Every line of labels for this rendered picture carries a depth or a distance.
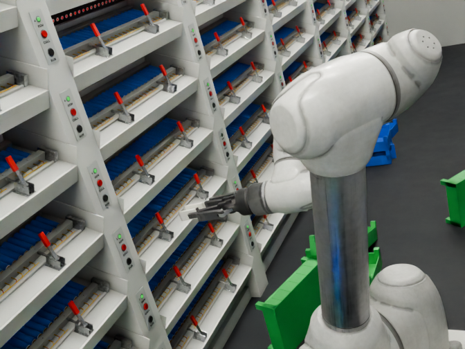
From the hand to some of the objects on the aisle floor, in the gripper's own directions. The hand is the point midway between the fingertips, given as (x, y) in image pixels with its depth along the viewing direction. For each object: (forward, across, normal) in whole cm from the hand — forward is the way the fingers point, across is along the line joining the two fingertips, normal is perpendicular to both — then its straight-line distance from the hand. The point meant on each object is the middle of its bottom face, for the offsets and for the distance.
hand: (192, 211), depth 170 cm
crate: (-5, +26, -63) cm, 68 cm away
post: (+27, -22, -59) cm, 69 cm away
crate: (-60, +107, -69) cm, 141 cm away
